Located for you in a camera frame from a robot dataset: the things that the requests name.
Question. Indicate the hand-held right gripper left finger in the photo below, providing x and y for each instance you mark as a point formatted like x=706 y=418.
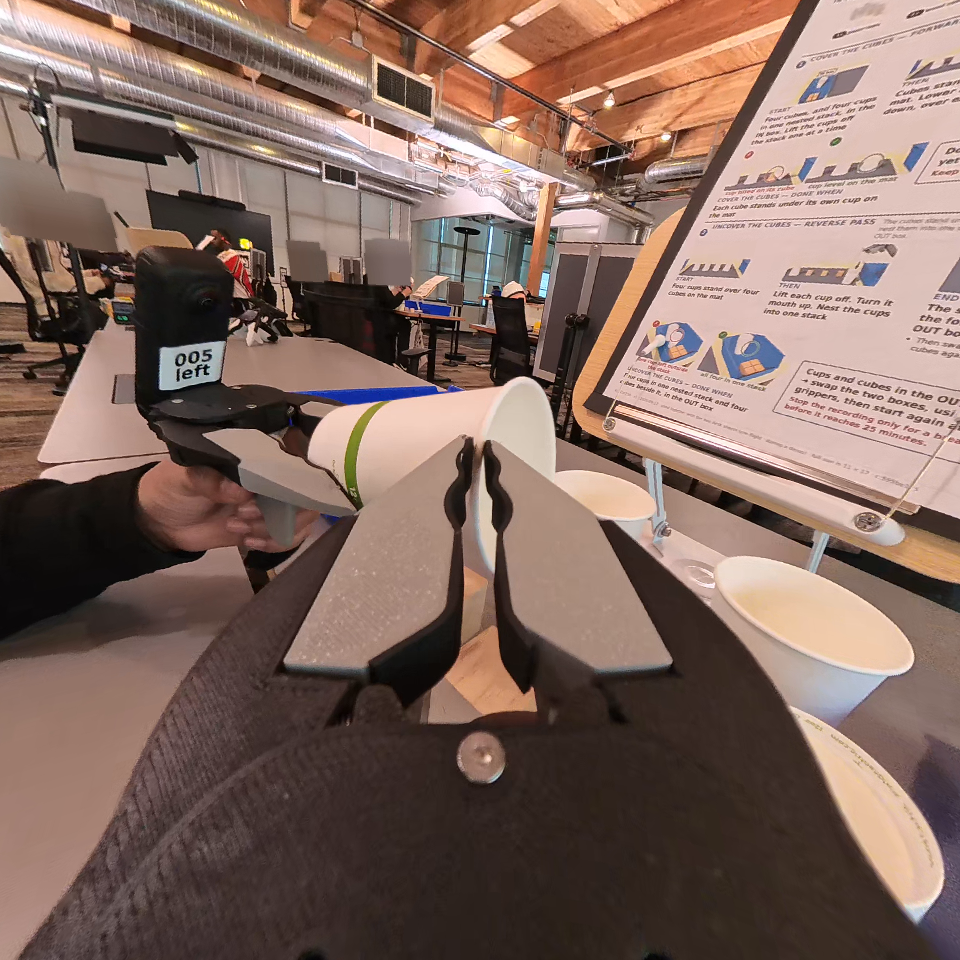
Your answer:
x=375 y=585

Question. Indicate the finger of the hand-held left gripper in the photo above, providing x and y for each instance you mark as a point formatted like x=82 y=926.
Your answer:
x=292 y=472

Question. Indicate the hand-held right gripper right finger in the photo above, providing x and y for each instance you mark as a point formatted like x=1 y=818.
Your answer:
x=585 y=592

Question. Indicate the white cup with green band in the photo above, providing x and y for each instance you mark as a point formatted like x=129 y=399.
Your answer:
x=420 y=427

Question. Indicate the person's left forearm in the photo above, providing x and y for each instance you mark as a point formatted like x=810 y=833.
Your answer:
x=60 y=540

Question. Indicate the person's left hand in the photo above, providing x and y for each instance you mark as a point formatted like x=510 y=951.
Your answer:
x=187 y=510

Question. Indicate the black and white device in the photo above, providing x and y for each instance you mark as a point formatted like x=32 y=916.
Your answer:
x=259 y=324

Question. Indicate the large black screen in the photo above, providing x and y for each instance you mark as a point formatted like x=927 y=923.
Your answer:
x=210 y=221

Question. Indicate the white paper cup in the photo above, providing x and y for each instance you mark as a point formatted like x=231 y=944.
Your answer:
x=607 y=499
x=817 y=645
x=877 y=817

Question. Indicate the light grey desk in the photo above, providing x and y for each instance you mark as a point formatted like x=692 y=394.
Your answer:
x=300 y=364

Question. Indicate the blue plastic bin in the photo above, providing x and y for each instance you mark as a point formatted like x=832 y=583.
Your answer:
x=375 y=393

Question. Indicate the wooden cube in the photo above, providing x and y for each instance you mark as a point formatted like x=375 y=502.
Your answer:
x=480 y=675

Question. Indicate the black office chair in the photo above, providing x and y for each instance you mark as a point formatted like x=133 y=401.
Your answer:
x=510 y=337
x=37 y=322

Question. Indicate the black light panel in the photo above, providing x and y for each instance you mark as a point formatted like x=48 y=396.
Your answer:
x=120 y=139

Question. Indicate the instruction sheet on wooden stand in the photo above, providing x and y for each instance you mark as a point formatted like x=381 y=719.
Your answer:
x=596 y=403

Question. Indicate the black floor lamp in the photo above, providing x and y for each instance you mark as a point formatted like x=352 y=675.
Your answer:
x=469 y=300

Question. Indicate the grey partition cabinet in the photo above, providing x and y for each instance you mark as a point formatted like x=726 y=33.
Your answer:
x=585 y=300

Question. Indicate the white document stand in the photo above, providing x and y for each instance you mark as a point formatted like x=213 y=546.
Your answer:
x=930 y=559

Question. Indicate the printed instruction sheet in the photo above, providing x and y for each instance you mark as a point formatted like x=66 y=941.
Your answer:
x=825 y=262

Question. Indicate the silver air duct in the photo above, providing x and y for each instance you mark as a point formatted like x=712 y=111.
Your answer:
x=225 y=82

